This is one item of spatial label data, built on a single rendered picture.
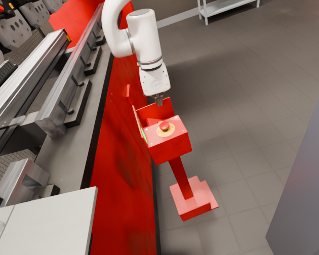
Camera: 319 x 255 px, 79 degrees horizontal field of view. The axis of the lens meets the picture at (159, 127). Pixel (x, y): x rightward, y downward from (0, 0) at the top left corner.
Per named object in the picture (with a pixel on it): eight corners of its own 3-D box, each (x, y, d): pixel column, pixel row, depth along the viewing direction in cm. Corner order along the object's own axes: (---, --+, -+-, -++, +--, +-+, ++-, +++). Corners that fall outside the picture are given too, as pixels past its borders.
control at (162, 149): (192, 151, 79) (185, 120, 67) (156, 166, 79) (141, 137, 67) (176, 121, 94) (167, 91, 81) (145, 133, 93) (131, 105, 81)
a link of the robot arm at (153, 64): (137, 65, 61) (140, 73, 63) (164, 57, 62) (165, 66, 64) (133, 55, 67) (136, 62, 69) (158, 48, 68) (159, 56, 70)
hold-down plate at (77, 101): (79, 125, 75) (75, 120, 73) (67, 128, 76) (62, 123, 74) (92, 83, 97) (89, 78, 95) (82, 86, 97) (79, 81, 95)
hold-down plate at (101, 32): (104, 44, 132) (102, 39, 130) (96, 46, 133) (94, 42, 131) (108, 29, 153) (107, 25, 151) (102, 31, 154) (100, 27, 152)
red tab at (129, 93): (132, 104, 132) (128, 96, 127) (129, 104, 132) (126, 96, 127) (132, 91, 143) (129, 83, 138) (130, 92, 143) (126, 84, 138)
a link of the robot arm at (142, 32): (136, 65, 61) (164, 57, 62) (123, 19, 52) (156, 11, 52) (132, 55, 67) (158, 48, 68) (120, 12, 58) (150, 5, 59)
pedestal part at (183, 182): (194, 196, 121) (175, 143, 84) (185, 200, 121) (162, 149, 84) (190, 188, 126) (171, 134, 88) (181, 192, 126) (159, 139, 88)
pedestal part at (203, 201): (218, 207, 125) (217, 199, 116) (183, 221, 125) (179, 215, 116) (205, 180, 139) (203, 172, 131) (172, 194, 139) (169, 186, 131)
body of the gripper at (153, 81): (137, 71, 63) (145, 98, 71) (167, 62, 63) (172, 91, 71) (134, 61, 68) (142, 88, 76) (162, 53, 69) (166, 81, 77)
